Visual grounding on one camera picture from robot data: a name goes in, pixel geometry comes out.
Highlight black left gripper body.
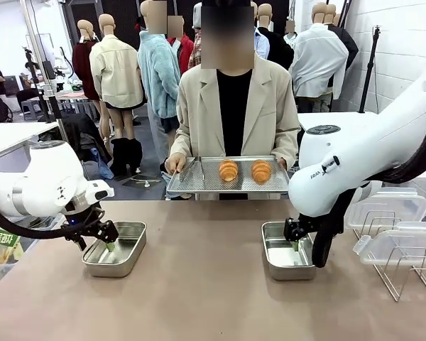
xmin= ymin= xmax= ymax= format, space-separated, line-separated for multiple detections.
xmin=64 ymin=200 xmax=106 ymax=239

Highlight mannequin in black coat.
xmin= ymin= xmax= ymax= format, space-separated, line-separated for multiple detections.
xmin=257 ymin=3 xmax=295 ymax=70

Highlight mannequin in dark red sweater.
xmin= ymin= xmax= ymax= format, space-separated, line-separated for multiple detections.
xmin=72 ymin=19 xmax=101 ymax=104

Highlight black chair with jacket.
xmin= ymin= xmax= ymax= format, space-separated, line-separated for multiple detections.
xmin=62 ymin=112 xmax=111 ymax=168

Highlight green snack bag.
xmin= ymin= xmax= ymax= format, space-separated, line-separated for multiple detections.
xmin=0 ymin=227 xmax=23 ymax=266

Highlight black boots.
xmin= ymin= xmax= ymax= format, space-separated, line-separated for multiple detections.
xmin=109 ymin=137 xmax=143 ymax=177

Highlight flat mannequin base plate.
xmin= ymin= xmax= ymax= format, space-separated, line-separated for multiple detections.
xmin=122 ymin=175 xmax=163 ymax=190

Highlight clear plastic storage bin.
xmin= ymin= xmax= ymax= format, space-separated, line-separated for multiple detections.
xmin=0 ymin=261 xmax=22 ymax=287
xmin=21 ymin=212 xmax=65 ymax=230

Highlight mannequin in cream jacket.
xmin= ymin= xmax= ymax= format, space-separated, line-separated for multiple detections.
xmin=89 ymin=13 xmax=147 ymax=150

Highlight metal wire lid rack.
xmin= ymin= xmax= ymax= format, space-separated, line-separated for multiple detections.
xmin=353 ymin=211 xmax=426 ymax=303

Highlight person in beige blazer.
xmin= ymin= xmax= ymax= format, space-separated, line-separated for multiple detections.
xmin=165 ymin=0 xmax=302 ymax=202

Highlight seated person in background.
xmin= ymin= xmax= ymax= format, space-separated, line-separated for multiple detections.
xmin=16 ymin=62 xmax=44 ymax=112

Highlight rectangular steel container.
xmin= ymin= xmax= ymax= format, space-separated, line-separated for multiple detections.
xmin=261 ymin=222 xmax=317 ymax=281
xmin=81 ymin=221 xmax=147 ymax=278

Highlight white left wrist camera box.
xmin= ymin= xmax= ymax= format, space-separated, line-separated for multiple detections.
xmin=84 ymin=179 xmax=115 ymax=204

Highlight golden croissant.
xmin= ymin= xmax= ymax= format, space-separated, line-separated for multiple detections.
xmin=218 ymin=158 xmax=239 ymax=183
xmin=251 ymin=158 xmax=272 ymax=184

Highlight person left forearm beige sleeve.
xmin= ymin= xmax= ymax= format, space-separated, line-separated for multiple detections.
xmin=275 ymin=129 xmax=301 ymax=168

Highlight mannequin in light blue fleece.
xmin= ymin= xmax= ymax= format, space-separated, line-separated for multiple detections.
xmin=137 ymin=0 xmax=182 ymax=143

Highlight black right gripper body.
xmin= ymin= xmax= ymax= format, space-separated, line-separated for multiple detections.
xmin=297 ymin=212 xmax=322 ymax=238

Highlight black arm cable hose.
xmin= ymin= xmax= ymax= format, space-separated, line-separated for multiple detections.
xmin=0 ymin=197 xmax=81 ymax=242
xmin=311 ymin=119 xmax=426 ymax=269

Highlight mannequin in black jacket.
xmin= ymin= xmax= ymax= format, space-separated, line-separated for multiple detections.
xmin=326 ymin=3 xmax=359 ymax=72

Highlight mannequin in plaid shirt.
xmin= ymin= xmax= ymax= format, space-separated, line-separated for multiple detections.
xmin=187 ymin=28 xmax=203 ymax=70

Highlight black tripod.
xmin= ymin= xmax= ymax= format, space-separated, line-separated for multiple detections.
xmin=358 ymin=25 xmax=382 ymax=114

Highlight metal tongs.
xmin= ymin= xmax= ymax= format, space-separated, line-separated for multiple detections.
xmin=178 ymin=156 xmax=204 ymax=183

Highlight person right forearm beige sleeve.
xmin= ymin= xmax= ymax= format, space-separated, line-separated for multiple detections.
xmin=169 ymin=129 xmax=191 ymax=159

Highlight mannequin in red jacket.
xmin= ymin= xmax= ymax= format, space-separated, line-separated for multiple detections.
xmin=166 ymin=16 xmax=195 ymax=76

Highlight mannequin in white shirt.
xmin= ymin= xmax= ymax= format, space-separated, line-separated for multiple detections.
xmin=289 ymin=1 xmax=350 ymax=101

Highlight clear plastic clip lid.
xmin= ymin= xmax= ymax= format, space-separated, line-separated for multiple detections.
xmin=353 ymin=222 xmax=426 ymax=266
xmin=344 ymin=187 xmax=426 ymax=231

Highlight person right hand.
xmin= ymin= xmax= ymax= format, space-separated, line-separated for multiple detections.
xmin=164 ymin=153 xmax=187 ymax=175

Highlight perforated metal baking tray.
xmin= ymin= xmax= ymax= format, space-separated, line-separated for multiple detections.
xmin=165 ymin=155 xmax=291 ymax=196

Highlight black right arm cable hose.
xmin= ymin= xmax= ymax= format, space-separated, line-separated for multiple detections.
xmin=311 ymin=119 xmax=426 ymax=269

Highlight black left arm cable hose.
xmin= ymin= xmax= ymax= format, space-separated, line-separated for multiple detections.
xmin=0 ymin=197 xmax=81 ymax=242

